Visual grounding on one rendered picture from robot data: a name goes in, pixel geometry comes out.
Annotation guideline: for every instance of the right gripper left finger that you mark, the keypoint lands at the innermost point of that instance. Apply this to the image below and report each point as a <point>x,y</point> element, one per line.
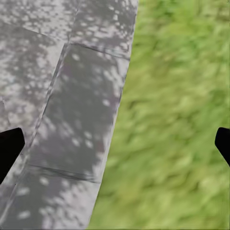
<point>11,144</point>

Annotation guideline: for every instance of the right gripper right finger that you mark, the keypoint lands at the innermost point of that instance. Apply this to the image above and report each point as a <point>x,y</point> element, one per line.
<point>222,141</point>

